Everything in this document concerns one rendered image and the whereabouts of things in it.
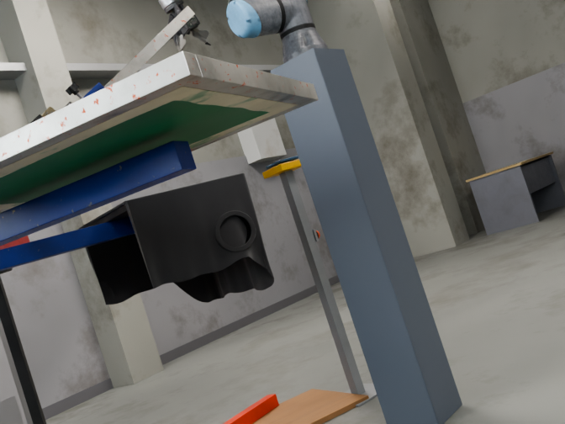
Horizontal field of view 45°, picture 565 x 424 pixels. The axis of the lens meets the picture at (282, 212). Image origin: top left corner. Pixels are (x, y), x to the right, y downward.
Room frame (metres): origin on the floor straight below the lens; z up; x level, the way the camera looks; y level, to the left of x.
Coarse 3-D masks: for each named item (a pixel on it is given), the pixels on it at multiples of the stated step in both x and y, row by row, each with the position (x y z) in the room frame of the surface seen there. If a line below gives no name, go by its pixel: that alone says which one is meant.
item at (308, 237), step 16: (272, 176) 2.71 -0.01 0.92; (288, 176) 2.69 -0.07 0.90; (288, 192) 2.69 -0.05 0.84; (304, 208) 2.70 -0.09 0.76; (304, 224) 2.69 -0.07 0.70; (304, 240) 2.69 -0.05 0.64; (320, 272) 2.69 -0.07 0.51; (320, 288) 2.69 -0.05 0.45; (336, 320) 2.69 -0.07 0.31; (336, 336) 2.69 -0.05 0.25; (352, 368) 2.69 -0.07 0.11; (352, 384) 2.69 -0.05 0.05; (368, 384) 2.79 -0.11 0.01; (368, 400) 2.59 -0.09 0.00
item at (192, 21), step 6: (174, 6) 2.63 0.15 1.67; (180, 6) 2.63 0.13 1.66; (168, 12) 2.66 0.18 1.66; (174, 12) 2.67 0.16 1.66; (180, 12) 2.62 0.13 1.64; (192, 18) 2.65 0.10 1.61; (186, 24) 2.63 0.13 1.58; (192, 24) 2.64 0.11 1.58; (198, 24) 2.66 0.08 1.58; (180, 30) 2.67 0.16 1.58; (186, 30) 2.64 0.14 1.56
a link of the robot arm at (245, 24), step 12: (240, 0) 2.06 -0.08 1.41; (252, 0) 2.07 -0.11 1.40; (264, 0) 2.08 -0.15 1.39; (276, 0) 2.10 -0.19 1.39; (228, 12) 2.10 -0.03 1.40; (240, 12) 2.05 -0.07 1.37; (252, 12) 2.05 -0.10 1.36; (264, 12) 2.07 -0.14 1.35; (276, 12) 2.09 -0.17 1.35; (240, 24) 2.08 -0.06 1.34; (252, 24) 2.06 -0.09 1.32; (264, 24) 2.08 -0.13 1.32; (276, 24) 2.11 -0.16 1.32; (240, 36) 2.12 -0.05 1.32; (252, 36) 2.11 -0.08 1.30
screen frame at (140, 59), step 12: (192, 12) 2.38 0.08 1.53; (168, 24) 2.31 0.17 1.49; (180, 24) 2.34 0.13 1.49; (156, 36) 2.28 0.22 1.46; (168, 36) 2.30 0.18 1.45; (144, 48) 2.24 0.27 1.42; (156, 48) 2.27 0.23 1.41; (132, 60) 2.20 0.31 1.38; (144, 60) 2.23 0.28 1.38; (120, 72) 2.17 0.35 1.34; (132, 72) 2.19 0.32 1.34; (108, 84) 2.14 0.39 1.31
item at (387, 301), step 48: (336, 96) 2.09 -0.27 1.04; (336, 144) 2.08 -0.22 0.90; (336, 192) 2.11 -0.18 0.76; (384, 192) 2.17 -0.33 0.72; (336, 240) 2.14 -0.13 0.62; (384, 240) 2.09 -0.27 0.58; (384, 288) 2.08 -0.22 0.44; (384, 336) 2.11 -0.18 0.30; (432, 336) 2.16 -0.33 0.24; (384, 384) 2.14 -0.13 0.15; (432, 384) 2.09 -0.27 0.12
